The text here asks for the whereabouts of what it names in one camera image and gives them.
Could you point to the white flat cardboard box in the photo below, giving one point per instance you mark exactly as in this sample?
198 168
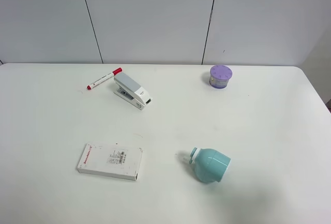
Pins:
111 161

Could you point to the purple lidded round container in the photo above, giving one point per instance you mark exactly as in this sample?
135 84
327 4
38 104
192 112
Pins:
220 76

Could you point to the red and white marker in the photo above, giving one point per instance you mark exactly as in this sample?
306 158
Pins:
103 79

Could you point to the white grey stapler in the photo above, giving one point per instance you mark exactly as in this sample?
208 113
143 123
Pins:
131 91

